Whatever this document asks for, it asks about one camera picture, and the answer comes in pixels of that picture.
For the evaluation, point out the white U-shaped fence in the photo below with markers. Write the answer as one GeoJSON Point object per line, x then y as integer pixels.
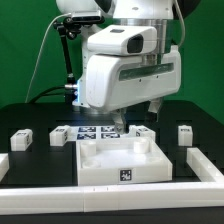
{"type": "Point", "coordinates": [208, 191]}

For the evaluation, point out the AprilTag marker sheet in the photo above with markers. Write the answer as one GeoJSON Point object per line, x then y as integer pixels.
{"type": "Point", "coordinates": [92, 133]}

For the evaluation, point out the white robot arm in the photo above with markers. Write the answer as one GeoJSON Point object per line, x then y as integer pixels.
{"type": "Point", "coordinates": [128, 55]}

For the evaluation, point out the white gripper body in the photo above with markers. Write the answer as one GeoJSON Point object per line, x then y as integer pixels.
{"type": "Point", "coordinates": [114, 82]}

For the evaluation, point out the grey camera on mount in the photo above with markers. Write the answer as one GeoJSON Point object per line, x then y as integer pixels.
{"type": "Point", "coordinates": [87, 17]}

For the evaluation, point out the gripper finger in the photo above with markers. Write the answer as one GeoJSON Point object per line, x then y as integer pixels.
{"type": "Point", "coordinates": [154, 109]}
{"type": "Point", "coordinates": [118, 116]}

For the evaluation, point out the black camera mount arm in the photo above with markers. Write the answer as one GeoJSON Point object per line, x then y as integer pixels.
{"type": "Point", "coordinates": [68, 50]}

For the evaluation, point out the white square tabletop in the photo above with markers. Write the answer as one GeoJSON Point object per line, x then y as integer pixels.
{"type": "Point", "coordinates": [121, 161]}

